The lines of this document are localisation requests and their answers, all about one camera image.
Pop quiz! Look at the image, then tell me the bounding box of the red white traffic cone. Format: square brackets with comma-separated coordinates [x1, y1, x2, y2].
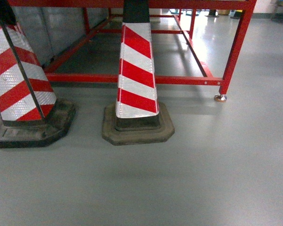
[102, 0, 175, 145]

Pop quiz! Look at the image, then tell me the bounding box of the red metal frame table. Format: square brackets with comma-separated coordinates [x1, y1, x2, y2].
[9, 0, 256, 102]

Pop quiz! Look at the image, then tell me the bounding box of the red white cone left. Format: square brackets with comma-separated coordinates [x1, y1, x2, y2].
[0, 0, 76, 148]

